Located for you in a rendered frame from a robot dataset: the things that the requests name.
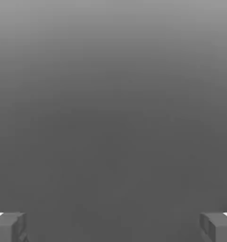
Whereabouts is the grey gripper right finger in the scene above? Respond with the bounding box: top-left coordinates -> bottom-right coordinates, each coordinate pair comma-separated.
199,211 -> 227,242

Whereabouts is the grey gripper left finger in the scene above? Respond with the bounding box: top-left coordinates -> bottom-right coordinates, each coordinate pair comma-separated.
0,211 -> 29,242

